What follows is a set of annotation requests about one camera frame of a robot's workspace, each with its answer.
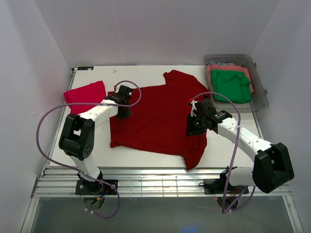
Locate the clear plastic bin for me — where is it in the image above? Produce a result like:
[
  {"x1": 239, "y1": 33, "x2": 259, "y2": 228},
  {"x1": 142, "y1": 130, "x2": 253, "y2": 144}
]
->
[{"x1": 203, "y1": 54, "x2": 269, "y2": 113}]

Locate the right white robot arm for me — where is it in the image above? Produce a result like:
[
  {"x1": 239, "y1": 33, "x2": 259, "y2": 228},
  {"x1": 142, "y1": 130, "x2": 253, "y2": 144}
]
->
[{"x1": 186, "y1": 99, "x2": 294, "y2": 194}]

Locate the green t shirt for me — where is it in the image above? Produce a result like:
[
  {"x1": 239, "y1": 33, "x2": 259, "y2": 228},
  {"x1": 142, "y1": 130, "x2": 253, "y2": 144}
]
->
[{"x1": 210, "y1": 69, "x2": 252, "y2": 103}]

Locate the blue label sticker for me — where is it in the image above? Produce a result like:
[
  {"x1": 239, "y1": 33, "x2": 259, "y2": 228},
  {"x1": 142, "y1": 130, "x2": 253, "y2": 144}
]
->
[{"x1": 77, "y1": 67, "x2": 94, "y2": 71}]

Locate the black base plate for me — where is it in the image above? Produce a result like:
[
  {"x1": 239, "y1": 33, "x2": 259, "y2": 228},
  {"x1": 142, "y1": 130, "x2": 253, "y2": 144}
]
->
[
  {"x1": 75, "y1": 180, "x2": 116, "y2": 196},
  {"x1": 199, "y1": 178, "x2": 244, "y2": 195}
]

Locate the light blue t shirt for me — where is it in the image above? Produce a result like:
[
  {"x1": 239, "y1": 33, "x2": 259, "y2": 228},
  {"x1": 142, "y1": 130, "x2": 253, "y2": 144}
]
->
[{"x1": 209, "y1": 61, "x2": 235, "y2": 67}]

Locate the salmon pink t shirt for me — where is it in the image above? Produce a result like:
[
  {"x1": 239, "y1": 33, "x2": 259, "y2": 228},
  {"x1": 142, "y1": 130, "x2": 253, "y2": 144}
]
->
[{"x1": 207, "y1": 65, "x2": 254, "y2": 93}]

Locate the folded pink red t shirt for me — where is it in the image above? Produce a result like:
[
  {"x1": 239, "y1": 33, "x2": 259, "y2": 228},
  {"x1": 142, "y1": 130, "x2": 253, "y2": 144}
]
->
[{"x1": 64, "y1": 81, "x2": 106, "y2": 103}]

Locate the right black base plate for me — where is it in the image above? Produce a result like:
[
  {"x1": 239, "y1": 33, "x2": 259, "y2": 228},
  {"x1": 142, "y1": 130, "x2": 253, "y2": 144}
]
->
[{"x1": 199, "y1": 178, "x2": 244, "y2": 195}]

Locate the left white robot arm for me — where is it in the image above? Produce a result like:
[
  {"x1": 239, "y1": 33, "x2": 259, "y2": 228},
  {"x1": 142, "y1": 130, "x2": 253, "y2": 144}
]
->
[{"x1": 59, "y1": 85, "x2": 133, "y2": 194}]

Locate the dark red t shirt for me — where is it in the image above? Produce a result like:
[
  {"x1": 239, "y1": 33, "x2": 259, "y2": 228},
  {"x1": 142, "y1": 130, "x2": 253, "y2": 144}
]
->
[{"x1": 110, "y1": 70, "x2": 208, "y2": 170}]

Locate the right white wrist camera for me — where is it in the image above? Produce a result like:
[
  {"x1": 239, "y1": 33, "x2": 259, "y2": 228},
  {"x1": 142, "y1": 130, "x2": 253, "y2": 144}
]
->
[{"x1": 188, "y1": 99, "x2": 197, "y2": 117}]

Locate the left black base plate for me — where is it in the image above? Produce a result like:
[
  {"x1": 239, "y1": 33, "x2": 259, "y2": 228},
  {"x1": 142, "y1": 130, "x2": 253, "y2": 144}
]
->
[{"x1": 75, "y1": 180, "x2": 116, "y2": 196}]

